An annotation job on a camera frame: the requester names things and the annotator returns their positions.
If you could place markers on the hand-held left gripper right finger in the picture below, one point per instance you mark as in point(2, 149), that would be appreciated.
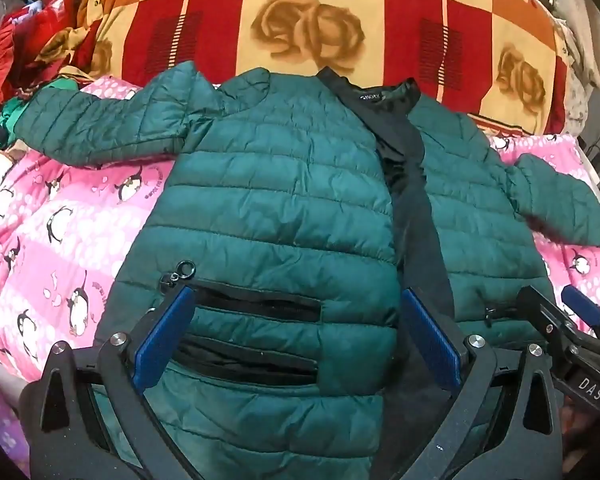
point(430, 332)

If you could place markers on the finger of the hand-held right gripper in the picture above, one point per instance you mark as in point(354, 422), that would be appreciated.
point(582, 305)
point(550, 322)

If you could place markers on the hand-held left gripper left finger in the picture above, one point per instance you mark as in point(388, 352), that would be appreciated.
point(164, 327)

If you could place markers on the green puffer jacket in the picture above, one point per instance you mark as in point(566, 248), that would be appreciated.
point(280, 200)

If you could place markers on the pile of red clothes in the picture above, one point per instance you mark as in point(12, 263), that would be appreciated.
point(25, 35)

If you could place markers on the pink penguin print blanket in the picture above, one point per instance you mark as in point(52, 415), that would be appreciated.
point(45, 240)

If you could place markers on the purple paw print sheet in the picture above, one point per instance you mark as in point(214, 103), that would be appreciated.
point(0, 420)

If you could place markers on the green cloth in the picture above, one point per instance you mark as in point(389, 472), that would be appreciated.
point(5, 120)

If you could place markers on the white knitted fabric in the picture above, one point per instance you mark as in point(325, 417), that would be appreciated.
point(582, 25)

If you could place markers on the gold red satin cloth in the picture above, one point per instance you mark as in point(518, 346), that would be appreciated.
point(67, 42)

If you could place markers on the red orange checked rose blanket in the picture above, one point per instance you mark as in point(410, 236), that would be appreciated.
point(300, 20)

